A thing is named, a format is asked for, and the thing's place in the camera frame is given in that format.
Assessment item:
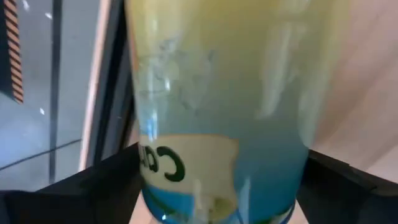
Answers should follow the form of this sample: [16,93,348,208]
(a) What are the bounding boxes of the orange black hazard tape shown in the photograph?
[2,0,25,105]

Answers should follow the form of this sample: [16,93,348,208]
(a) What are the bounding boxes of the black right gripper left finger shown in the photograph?
[0,142,144,224]

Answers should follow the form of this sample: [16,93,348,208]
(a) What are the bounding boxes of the black metal shelf frame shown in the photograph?
[92,0,138,164]

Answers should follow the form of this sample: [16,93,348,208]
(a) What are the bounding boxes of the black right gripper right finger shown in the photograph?
[297,149,398,224]

